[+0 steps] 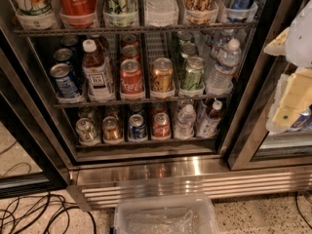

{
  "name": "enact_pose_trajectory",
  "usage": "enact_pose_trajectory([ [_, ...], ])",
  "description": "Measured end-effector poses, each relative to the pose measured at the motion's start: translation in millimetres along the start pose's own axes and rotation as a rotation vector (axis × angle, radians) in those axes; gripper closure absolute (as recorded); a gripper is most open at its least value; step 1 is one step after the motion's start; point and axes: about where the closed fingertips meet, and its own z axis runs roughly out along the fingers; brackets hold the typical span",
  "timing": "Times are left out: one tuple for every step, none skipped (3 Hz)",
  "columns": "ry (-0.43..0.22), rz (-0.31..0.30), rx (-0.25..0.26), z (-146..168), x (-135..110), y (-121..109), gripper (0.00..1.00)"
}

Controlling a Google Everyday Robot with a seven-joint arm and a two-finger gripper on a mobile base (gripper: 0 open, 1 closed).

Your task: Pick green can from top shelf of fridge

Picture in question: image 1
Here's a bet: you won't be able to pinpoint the red Coca-Cola can middle shelf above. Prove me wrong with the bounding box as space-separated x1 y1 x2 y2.
120 59 143 95

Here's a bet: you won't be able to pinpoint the water bottle bottom shelf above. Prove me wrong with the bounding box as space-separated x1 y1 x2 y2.
175 104 196 139

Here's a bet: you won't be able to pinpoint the green can middle shelf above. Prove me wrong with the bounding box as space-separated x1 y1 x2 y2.
181 57 205 91

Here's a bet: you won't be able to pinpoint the blue Pepsi can bottom shelf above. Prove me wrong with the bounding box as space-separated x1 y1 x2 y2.
129 114 146 139

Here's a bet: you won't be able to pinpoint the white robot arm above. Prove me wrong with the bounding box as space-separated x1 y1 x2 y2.
264 0 312 134

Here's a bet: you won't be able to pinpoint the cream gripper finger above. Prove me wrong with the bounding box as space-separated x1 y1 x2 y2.
264 27 289 57
266 67 312 134

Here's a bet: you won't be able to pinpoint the green can bottom shelf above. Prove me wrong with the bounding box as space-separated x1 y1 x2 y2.
75 118 98 142

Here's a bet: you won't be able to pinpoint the fridge glass door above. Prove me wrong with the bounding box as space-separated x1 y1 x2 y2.
0 50 68 199
220 0 312 171

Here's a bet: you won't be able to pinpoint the brown iced tea bottle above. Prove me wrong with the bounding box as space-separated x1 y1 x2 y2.
82 39 113 97

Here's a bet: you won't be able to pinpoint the stainless fridge base grille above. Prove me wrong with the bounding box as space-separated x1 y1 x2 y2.
67 156 312 211

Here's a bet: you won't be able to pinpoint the gold can shelf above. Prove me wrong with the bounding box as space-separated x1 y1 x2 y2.
102 116 122 140
152 58 174 93

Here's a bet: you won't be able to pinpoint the wire shelf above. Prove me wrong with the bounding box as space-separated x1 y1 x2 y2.
14 21 257 37
54 95 230 108

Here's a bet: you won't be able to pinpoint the red can bottom shelf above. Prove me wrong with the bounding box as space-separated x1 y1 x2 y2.
152 113 170 137

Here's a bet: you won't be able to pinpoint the top wire shelf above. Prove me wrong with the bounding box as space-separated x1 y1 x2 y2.
14 21 257 37

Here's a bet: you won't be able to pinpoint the gold can middle shelf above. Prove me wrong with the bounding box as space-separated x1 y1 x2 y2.
152 58 174 93

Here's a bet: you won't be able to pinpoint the clear plastic bin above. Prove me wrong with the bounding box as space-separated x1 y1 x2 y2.
114 194 219 234

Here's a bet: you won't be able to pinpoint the middle wire shelf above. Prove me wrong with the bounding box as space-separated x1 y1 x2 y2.
54 95 230 108

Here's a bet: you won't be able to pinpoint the blue Pepsi can middle shelf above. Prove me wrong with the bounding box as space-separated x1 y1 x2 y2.
50 63 81 98

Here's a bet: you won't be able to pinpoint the tea bottle bottom shelf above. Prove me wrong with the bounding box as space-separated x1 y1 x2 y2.
197 100 222 138

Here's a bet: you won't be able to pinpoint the left fridge glass door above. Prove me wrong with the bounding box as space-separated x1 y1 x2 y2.
0 50 68 199

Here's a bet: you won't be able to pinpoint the right fridge glass door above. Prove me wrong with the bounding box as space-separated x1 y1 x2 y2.
220 0 312 171

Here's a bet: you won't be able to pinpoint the blue pepsi can shelf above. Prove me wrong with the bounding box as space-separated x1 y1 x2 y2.
50 63 81 98
129 114 146 139

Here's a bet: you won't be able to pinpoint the gold can bottom shelf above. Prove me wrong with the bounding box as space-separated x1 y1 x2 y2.
102 116 122 140

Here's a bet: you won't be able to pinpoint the black floor cables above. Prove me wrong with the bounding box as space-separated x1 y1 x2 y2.
0 192 98 234

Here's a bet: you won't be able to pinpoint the water bottle middle shelf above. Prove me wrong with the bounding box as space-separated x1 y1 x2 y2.
207 38 241 96

